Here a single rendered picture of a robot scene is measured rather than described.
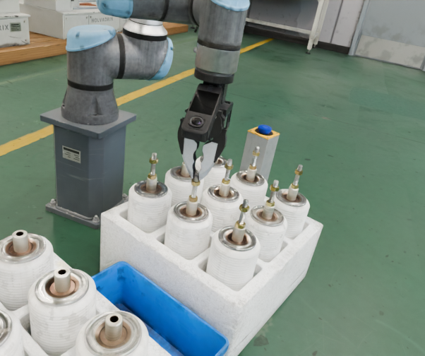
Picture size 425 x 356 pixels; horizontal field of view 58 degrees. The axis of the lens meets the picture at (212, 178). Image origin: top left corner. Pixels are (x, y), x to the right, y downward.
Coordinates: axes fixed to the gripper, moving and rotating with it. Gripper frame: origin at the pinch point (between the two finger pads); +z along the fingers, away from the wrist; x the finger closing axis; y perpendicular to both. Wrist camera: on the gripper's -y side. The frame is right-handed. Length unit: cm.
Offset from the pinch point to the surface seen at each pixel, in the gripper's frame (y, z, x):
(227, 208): 7.3, 10.3, -6.6
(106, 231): 0.0, 20.4, 18.9
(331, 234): 48, 34, -37
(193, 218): -1.8, 9.0, -1.3
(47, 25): 200, 19, 177
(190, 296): -9.7, 21.7, -5.0
